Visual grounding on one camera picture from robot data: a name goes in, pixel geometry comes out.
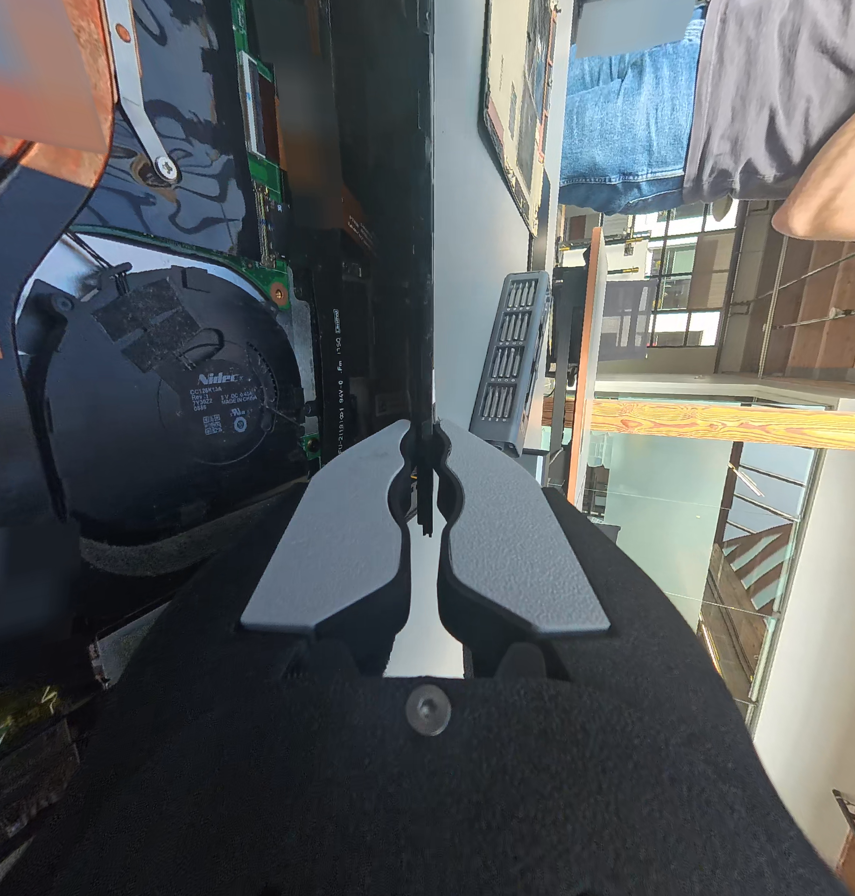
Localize person's blue jeans legs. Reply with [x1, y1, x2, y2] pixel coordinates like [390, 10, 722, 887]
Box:
[558, 6, 710, 217]

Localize wooden staircase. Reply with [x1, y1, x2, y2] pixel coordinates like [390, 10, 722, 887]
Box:
[761, 237, 855, 380]

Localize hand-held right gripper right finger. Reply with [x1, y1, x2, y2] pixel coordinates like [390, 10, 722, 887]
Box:
[435, 419, 611, 677]

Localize black-framed window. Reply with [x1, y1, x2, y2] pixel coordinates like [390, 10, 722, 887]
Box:
[610, 203, 741, 351]

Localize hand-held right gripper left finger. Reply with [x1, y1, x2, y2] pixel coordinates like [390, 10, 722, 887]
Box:
[240, 419, 414, 677]

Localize copper heat pipe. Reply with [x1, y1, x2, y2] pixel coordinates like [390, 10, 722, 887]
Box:
[0, 0, 118, 191]

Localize black laptop bottom cover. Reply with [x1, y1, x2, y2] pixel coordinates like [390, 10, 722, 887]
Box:
[479, 0, 563, 240]

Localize person's left forearm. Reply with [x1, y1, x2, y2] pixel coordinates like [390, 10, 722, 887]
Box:
[772, 90, 855, 243]

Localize wooden beam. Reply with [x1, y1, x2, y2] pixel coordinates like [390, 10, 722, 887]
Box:
[590, 396, 855, 452]

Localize silver metal bracket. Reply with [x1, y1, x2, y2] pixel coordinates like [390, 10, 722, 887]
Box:
[104, 0, 182, 187]

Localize grey screwdriver bit case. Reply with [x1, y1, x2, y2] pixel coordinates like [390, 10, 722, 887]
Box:
[468, 270, 552, 457]

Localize person's grey shirt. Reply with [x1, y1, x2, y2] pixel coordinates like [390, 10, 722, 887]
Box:
[682, 0, 855, 205]

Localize black laptop cooling fan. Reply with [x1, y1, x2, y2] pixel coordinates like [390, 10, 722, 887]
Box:
[14, 234, 314, 548]

